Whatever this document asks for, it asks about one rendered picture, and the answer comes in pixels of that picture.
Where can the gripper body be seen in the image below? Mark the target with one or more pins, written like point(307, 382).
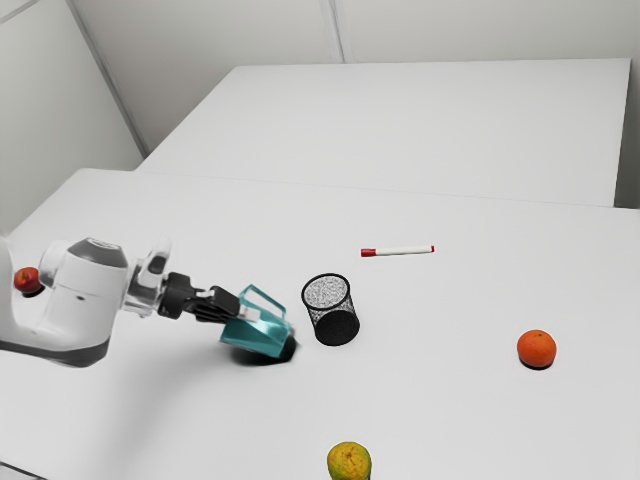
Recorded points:
point(175, 295)

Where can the red apple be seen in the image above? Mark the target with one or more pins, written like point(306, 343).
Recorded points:
point(26, 279)

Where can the teal faceted mug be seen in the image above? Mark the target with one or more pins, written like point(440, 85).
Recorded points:
point(257, 325)

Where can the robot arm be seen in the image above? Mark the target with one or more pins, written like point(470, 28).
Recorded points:
point(75, 310)

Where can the yellow-green citrus fruit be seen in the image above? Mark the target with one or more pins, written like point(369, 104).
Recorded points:
point(349, 461)

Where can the white marker with red cap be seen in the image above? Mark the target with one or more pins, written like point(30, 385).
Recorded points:
point(397, 250)

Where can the black mesh pen holder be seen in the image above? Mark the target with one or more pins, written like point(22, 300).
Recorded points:
point(330, 309)

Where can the orange fruit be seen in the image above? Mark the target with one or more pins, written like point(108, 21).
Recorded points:
point(536, 348)

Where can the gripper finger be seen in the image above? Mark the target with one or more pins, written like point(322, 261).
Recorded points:
point(222, 299)

